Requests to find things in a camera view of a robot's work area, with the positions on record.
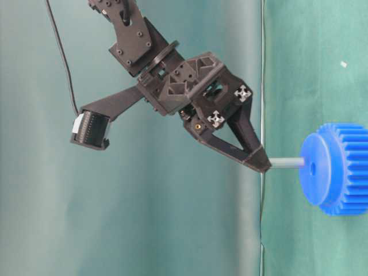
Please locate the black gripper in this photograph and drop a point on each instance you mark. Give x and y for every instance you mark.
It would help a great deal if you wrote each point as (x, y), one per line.
(207, 95)

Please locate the grey metal shaft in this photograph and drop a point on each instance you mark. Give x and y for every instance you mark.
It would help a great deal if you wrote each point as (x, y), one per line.
(284, 163)

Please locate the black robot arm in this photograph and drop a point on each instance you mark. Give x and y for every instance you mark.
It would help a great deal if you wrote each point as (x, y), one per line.
(140, 47)

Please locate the blue plastic gear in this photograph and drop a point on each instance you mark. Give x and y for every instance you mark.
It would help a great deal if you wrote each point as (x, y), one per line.
(334, 176)

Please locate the green table cloth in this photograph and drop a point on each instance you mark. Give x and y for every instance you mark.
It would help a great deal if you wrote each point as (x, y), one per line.
(305, 87)

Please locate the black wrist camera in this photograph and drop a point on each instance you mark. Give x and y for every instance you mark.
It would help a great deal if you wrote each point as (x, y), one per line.
(92, 124)

